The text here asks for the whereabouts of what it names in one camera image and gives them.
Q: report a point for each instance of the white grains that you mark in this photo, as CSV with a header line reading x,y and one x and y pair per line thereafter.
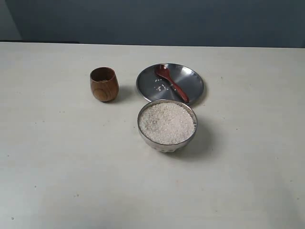
x,y
163,85

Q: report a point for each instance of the wooden cup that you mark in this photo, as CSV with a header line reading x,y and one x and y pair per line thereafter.
x,y
104,84

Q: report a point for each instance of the round steel plate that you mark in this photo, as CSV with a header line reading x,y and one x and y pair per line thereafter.
x,y
189,81

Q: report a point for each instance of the dark red wooden spoon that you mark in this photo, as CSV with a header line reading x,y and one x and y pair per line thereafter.
x,y
162,71

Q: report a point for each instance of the steel bowl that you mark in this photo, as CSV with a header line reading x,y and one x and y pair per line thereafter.
x,y
167,148

